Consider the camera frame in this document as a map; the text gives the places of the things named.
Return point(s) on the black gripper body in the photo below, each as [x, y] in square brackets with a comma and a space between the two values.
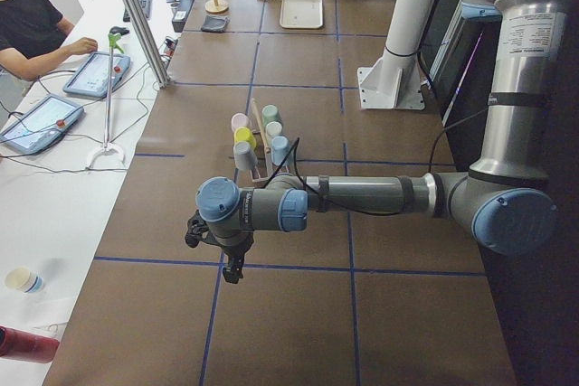
[236, 249]

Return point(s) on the lower teach pendant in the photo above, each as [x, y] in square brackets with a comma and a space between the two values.
[42, 126]

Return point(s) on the person in black shirt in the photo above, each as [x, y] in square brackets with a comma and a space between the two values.
[32, 38]

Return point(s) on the aluminium frame post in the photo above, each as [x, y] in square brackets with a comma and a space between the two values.
[151, 47]

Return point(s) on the pink cup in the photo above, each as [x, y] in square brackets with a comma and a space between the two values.
[239, 120]

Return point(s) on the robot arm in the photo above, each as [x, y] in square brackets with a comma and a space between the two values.
[500, 199]

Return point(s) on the yellow cup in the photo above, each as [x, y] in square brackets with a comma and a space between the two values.
[245, 134]

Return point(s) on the light blue cup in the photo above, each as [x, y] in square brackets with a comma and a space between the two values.
[280, 147]

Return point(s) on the paper cup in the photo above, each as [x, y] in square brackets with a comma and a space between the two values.
[24, 280]

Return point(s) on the green cup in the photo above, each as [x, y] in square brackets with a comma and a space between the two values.
[270, 113]

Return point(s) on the grey folded cloth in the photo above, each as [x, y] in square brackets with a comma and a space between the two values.
[214, 24]

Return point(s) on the beige cup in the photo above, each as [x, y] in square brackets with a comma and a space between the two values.
[274, 129]

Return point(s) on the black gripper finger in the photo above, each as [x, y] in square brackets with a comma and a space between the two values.
[229, 271]
[235, 266]

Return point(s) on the upper teach pendant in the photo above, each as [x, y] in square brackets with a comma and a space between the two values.
[90, 80]

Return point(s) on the grey cup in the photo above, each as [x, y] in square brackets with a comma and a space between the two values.
[244, 156]

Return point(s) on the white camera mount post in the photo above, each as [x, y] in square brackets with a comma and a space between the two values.
[393, 82]

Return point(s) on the cream rabbit tray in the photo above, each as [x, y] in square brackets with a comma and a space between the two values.
[301, 14]

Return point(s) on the teach pendant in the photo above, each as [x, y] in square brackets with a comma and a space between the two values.
[90, 80]
[42, 126]

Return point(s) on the green handled reacher grabber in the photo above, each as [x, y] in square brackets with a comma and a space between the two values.
[107, 147]

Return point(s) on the red bottle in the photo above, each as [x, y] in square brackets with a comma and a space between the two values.
[23, 346]

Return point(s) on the white wire cup rack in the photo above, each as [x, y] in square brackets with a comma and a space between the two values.
[265, 167]

